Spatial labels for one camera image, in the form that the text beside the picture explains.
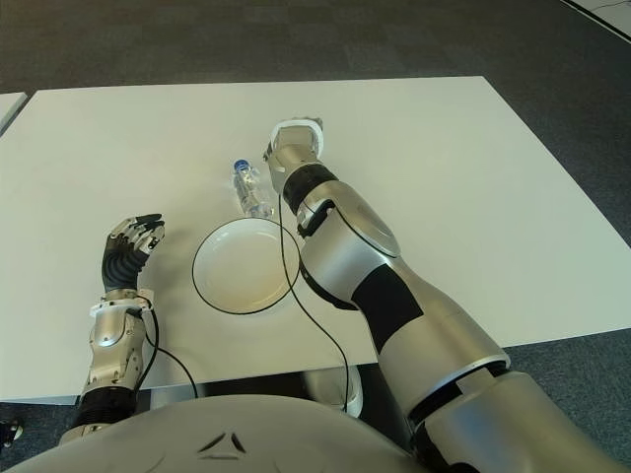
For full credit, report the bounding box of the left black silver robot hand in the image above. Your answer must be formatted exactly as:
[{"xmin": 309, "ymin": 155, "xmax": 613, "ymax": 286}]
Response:
[{"xmin": 101, "ymin": 212, "xmax": 167, "ymax": 297}]

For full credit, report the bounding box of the clear water bottle blue cap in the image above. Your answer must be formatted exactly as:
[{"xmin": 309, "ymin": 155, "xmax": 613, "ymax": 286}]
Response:
[{"xmin": 231, "ymin": 158, "xmax": 276, "ymax": 220}]

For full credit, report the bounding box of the white plate black rim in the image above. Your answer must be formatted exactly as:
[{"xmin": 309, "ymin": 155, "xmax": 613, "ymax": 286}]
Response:
[{"xmin": 191, "ymin": 217, "xmax": 301, "ymax": 314}]

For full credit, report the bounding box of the white side table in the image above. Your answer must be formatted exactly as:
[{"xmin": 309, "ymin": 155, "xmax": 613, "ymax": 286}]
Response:
[{"xmin": 0, "ymin": 92, "xmax": 27, "ymax": 137}]

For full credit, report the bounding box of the black metal stand with caster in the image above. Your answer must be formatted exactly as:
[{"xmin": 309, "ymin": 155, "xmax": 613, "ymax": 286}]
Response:
[{"xmin": 0, "ymin": 418, "xmax": 24, "ymax": 449}]

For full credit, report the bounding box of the silver robot torso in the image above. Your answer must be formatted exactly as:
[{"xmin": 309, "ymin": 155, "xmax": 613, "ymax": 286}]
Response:
[{"xmin": 7, "ymin": 393, "xmax": 430, "ymax": 473}]

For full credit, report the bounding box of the white panel with black edge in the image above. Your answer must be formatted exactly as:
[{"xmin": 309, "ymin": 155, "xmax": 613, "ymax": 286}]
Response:
[{"xmin": 561, "ymin": 0, "xmax": 631, "ymax": 38}]

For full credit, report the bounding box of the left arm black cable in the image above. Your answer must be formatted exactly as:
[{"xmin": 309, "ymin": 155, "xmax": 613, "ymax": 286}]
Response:
[{"xmin": 125, "ymin": 307, "xmax": 201, "ymax": 400}]

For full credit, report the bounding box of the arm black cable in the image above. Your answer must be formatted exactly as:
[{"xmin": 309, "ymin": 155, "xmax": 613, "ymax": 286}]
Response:
[
  {"xmin": 125, "ymin": 307, "xmax": 201, "ymax": 400},
  {"xmin": 277, "ymin": 191, "xmax": 364, "ymax": 413}
]

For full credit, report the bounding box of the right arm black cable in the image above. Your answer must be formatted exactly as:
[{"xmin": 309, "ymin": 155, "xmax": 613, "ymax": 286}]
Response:
[{"xmin": 277, "ymin": 191, "xmax": 364, "ymax": 413}]

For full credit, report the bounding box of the white round pedestal base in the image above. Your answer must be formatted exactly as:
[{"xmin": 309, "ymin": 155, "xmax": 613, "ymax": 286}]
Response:
[{"xmin": 303, "ymin": 367, "xmax": 365, "ymax": 418}]

